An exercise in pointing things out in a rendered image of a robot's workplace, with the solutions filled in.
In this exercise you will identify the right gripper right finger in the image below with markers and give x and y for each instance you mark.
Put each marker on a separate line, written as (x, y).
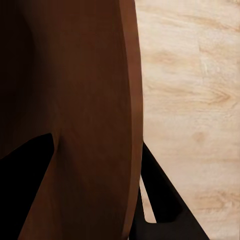
(174, 220)

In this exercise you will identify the trash can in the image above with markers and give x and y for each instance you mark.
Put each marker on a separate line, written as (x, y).
(73, 68)

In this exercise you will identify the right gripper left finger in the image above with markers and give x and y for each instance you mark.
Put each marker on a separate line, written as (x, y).
(21, 173)

